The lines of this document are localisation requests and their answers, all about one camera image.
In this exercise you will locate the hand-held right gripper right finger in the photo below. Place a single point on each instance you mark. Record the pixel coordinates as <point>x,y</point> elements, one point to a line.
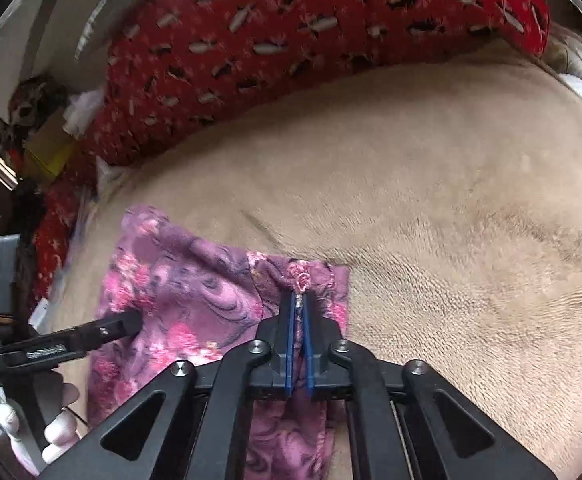
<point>310,347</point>

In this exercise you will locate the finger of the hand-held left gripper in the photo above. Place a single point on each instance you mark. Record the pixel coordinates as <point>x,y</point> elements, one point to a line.
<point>116,327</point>

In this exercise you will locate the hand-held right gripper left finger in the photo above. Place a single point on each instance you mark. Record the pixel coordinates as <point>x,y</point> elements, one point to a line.
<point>289,347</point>

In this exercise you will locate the purple floral garment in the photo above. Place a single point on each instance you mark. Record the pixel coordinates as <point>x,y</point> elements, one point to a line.
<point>196,280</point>

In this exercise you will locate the person's left hand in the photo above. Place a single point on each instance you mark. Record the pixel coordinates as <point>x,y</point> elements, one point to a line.
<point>61,432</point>

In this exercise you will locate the yellow box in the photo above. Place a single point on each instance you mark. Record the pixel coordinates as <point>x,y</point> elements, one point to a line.
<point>48,152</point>

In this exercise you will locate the white crumpled cloth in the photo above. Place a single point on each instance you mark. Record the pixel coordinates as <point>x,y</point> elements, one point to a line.
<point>83,110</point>

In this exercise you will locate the beige fleece blanket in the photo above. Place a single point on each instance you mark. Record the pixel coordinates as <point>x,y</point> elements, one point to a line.
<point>446,185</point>

